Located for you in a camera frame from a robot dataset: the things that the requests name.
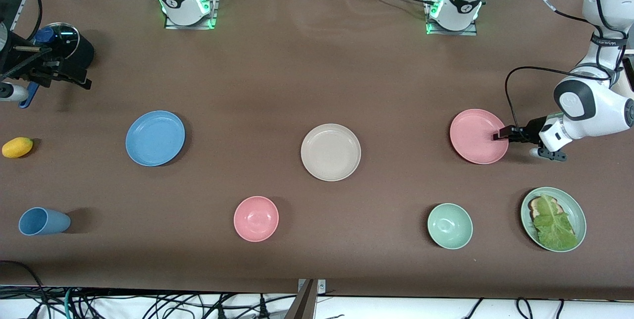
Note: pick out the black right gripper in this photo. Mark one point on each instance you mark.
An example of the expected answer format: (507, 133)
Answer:
(38, 68)

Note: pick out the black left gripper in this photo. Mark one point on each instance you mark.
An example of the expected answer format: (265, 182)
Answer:
(533, 129)

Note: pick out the pink plate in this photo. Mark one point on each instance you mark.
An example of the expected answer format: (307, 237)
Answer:
(475, 136)

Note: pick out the blue plate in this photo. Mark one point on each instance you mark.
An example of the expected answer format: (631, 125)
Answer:
(155, 138)

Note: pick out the toasted bread slice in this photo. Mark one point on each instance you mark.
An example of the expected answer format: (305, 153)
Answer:
(534, 205)

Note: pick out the yellow lemon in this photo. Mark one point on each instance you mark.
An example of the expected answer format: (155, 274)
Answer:
(17, 147)

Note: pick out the green plate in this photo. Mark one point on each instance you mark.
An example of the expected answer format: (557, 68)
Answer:
(577, 211)

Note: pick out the green bowl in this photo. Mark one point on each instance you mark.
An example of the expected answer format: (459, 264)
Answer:
(449, 226)

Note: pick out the green lettuce leaf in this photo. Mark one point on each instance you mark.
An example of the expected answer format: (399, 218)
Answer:
(555, 229)

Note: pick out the blue cup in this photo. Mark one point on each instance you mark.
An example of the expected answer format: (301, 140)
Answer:
(44, 221)

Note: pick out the beige plate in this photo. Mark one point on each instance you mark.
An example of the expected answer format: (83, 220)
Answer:
(331, 152)

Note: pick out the brown table cover sheet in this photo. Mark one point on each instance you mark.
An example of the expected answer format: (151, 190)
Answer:
(317, 71)

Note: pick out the pink bowl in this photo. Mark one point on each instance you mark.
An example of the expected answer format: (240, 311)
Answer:
(256, 219)

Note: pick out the aluminium frame rail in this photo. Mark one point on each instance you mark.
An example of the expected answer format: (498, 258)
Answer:
(19, 12)

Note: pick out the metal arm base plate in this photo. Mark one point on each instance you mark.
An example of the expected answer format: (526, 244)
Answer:
(466, 32)
(173, 26)

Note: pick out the small metal bracket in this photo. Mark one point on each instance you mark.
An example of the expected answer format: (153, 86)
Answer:
(322, 287)

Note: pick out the brown wooden post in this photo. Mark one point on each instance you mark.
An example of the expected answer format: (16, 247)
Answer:
(303, 305)

